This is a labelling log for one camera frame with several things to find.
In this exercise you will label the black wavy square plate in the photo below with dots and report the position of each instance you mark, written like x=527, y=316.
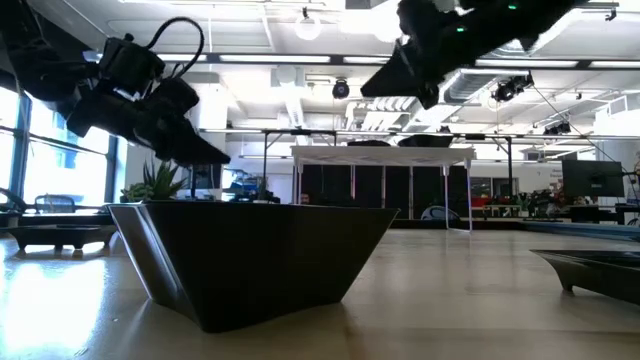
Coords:
x=430, y=137
x=427, y=144
x=250, y=260

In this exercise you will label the black rounded plate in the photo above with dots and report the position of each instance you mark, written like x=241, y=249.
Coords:
x=370, y=143

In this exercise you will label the small black square dish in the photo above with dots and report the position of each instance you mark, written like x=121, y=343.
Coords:
x=60, y=235
x=600, y=272

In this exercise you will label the black computer monitor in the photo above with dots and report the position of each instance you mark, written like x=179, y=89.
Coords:
x=593, y=178
x=205, y=180

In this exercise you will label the potted succulent plant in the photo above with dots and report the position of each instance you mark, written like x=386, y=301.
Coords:
x=157, y=185

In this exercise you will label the large window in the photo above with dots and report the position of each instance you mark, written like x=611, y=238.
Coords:
x=65, y=165

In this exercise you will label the black ceiling spotlight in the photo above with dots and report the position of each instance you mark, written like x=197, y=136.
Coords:
x=557, y=129
x=510, y=89

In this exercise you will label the black partition panels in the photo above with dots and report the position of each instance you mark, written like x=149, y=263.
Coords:
x=370, y=190

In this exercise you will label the black office chair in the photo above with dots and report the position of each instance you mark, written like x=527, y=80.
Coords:
x=55, y=202

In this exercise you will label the person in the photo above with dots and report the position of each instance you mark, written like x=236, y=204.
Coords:
x=304, y=199

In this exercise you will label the background robot arms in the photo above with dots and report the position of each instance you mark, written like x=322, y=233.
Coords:
x=530, y=200

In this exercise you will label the black overhead camera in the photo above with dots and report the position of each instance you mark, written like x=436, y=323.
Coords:
x=341, y=90

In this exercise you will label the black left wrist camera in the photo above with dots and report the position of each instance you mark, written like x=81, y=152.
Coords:
x=131, y=65

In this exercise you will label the silver ventilation duct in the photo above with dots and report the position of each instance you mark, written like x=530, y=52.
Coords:
x=470, y=85

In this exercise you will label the black gantry frame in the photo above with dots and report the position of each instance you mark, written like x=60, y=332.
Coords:
x=300, y=132

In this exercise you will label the ceiling light rail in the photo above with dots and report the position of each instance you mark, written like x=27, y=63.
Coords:
x=275, y=58

